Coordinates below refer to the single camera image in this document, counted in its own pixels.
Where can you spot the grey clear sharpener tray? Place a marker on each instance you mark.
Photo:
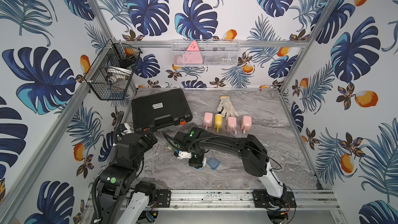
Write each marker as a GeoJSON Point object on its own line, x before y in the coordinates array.
{"type": "Point", "coordinates": [191, 126]}

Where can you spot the pink triangular object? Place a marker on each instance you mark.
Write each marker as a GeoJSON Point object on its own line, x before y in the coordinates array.
{"type": "Point", "coordinates": [192, 55]}

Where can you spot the blue clear sharpener tray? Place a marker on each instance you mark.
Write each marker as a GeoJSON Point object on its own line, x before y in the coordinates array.
{"type": "Point", "coordinates": [213, 163]}

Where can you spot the blue pencil sharpener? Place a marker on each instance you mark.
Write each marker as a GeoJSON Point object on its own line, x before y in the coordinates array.
{"type": "Point", "coordinates": [204, 165]}

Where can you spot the pink pencil sharpener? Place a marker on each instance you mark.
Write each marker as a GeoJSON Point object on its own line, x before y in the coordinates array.
{"type": "Point", "coordinates": [246, 123]}
{"type": "Point", "coordinates": [208, 119]}
{"type": "Point", "coordinates": [232, 125]}

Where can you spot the black wire basket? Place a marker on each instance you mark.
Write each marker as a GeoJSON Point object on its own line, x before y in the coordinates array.
{"type": "Point", "coordinates": [111, 73]}

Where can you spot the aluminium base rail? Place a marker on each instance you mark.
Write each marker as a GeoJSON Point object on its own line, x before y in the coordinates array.
{"type": "Point", "coordinates": [224, 200]}

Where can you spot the black plastic tool case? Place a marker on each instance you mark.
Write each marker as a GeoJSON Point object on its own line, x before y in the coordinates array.
{"type": "Point", "coordinates": [160, 110]}

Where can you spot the yellow pencil sharpener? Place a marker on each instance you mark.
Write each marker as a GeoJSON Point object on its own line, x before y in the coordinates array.
{"type": "Point", "coordinates": [218, 122]}

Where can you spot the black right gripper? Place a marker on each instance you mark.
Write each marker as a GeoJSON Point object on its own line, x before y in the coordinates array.
{"type": "Point", "coordinates": [196, 163]}

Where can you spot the white knit work glove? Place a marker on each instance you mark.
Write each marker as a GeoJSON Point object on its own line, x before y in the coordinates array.
{"type": "Point", "coordinates": [226, 108]}

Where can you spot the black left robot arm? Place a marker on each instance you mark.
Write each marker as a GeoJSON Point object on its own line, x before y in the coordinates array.
{"type": "Point", "coordinates": [112, 185]}

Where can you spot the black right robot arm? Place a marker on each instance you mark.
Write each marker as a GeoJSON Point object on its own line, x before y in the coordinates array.
{"type": "Point", "coordinates": [256, 161]}

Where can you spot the clear wall-mounted shelf bin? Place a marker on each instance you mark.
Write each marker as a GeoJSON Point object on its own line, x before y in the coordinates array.
{"type": "Point", "coordinates": [214, 52]}

